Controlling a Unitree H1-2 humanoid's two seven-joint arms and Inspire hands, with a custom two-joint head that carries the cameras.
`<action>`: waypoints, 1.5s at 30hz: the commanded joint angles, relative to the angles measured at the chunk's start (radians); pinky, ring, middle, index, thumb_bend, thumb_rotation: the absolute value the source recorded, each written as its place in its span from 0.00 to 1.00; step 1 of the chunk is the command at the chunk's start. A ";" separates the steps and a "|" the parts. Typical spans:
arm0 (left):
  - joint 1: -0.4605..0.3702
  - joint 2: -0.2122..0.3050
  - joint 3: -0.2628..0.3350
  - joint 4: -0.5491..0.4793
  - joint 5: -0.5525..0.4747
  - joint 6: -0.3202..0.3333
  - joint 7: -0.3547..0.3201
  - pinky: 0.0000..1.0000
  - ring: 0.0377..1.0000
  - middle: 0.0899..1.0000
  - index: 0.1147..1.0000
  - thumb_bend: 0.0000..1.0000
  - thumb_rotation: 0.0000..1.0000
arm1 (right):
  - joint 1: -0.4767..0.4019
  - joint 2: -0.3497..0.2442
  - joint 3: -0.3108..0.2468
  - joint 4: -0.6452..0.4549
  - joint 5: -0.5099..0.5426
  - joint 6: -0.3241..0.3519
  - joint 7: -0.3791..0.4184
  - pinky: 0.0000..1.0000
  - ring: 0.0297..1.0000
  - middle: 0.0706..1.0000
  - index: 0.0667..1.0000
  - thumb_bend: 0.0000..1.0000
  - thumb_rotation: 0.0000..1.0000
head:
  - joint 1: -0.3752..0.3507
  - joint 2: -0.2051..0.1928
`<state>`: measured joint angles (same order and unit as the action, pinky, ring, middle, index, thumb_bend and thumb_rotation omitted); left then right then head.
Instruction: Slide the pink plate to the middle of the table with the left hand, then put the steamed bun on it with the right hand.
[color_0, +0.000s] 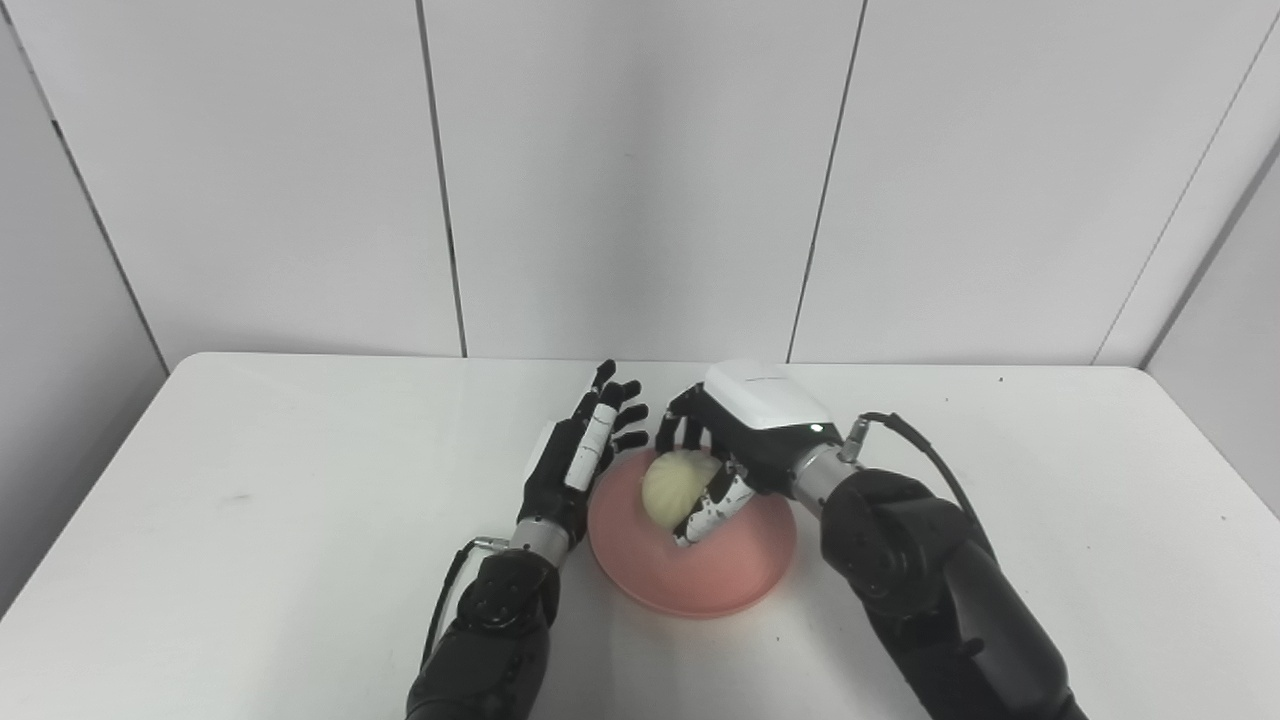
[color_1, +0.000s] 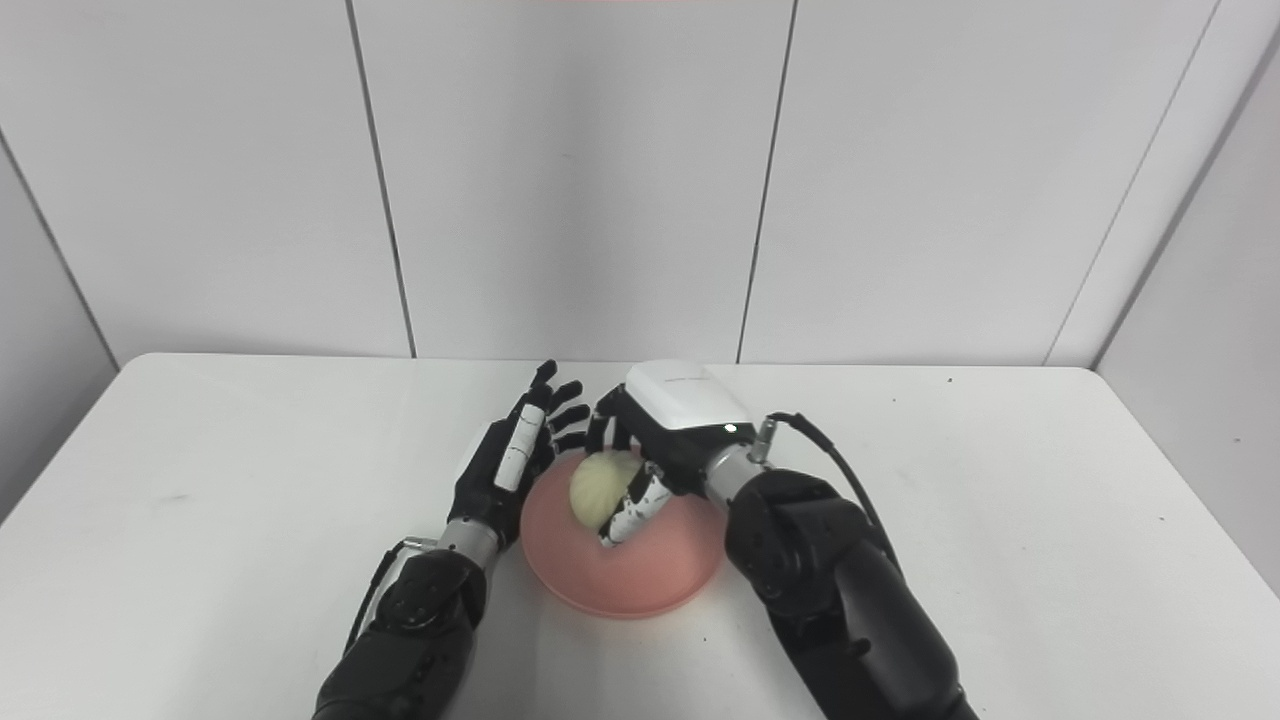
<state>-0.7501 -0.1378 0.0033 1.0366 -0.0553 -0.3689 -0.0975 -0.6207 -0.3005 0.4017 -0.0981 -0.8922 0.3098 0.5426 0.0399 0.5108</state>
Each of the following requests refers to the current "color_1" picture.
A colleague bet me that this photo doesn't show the cream steamed bun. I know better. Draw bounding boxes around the cream steamed bun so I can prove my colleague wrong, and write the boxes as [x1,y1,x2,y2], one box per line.
[568,449,644,534]

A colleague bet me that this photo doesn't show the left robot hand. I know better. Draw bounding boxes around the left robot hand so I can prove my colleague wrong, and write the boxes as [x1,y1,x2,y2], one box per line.
[447,360,591,549]

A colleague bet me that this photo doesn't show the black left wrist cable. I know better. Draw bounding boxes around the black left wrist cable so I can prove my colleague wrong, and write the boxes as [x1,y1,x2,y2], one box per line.
[343,537,441,656]

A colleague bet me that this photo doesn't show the pink round plate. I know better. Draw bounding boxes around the pink round plate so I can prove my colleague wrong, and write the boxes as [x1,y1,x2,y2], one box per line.
[519,452,725,620]

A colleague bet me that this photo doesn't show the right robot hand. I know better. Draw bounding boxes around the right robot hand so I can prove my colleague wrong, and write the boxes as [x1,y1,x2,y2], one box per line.
[586,360,758,549]

